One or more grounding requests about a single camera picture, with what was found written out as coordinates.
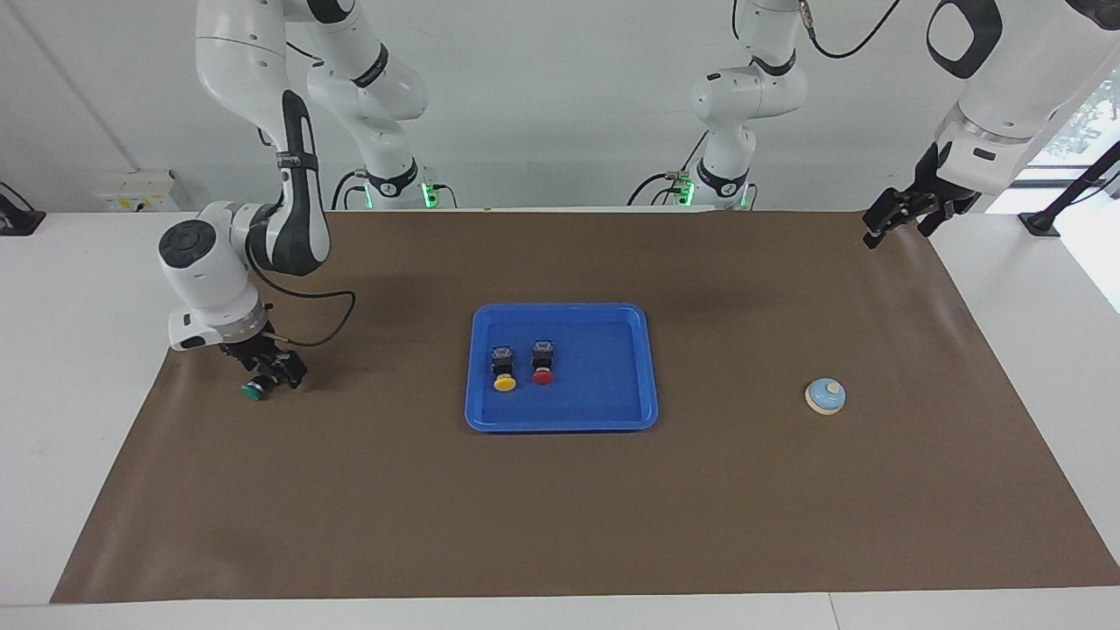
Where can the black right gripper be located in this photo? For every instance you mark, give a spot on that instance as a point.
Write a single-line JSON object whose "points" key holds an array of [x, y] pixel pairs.
{"points": [[249, 350]]}

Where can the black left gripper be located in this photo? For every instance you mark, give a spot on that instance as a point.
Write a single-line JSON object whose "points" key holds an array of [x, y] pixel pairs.
{"points": [[929, 171]]}

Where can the green mushroom push button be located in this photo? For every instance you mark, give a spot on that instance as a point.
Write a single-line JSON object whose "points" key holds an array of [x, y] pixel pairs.
{"points": [[254, 392]]}

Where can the light blue call bell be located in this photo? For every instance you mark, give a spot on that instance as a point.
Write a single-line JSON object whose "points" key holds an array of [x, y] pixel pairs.
{"points": [[825, 398]]}

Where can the yellow mushroom push button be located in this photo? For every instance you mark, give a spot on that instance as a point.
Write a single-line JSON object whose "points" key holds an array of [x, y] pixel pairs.
{"points": [[504, 382]]}

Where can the red mushroom push button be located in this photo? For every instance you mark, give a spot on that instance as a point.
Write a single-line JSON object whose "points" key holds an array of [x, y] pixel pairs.
{"points": [[543, 376]]}

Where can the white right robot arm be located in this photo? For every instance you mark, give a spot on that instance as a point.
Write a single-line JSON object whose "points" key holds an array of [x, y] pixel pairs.
{"points": [[210, 271]]}

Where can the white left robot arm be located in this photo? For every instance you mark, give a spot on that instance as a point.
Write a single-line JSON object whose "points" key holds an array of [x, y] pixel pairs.
{"points": [[752, 96]]}

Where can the blue plastic tray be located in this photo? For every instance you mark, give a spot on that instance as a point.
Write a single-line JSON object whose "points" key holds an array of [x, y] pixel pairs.
{"points": [[604, 385]]}

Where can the brown table mat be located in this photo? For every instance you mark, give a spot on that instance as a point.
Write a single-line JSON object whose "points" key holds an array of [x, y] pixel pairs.
{"points": [[437, 507]]}

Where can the window with greenery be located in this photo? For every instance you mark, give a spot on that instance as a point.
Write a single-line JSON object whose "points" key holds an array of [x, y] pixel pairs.
{"points": [[1094, 114]]}

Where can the black camera stand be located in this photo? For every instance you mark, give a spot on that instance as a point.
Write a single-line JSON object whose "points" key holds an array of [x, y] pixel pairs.
{"points": [[1041, 220]]}

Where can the white wall power box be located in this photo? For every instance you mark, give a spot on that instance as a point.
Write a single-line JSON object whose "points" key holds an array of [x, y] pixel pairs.
{"points": [[136, 192]]}

